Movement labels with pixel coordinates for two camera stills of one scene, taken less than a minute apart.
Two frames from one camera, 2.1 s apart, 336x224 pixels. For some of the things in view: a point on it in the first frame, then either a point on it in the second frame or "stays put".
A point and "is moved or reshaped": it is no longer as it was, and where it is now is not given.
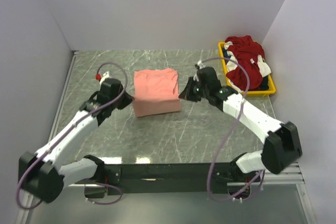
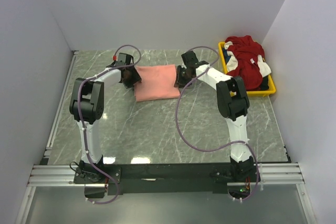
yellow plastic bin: [271, 89] stays put
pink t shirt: [156, 92] is moved or reshaped
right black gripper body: [191, 91] to [179, 76]
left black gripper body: [123, 100] to [133, 76]
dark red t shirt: [246, 51] stays put
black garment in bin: [264, 85] stays put
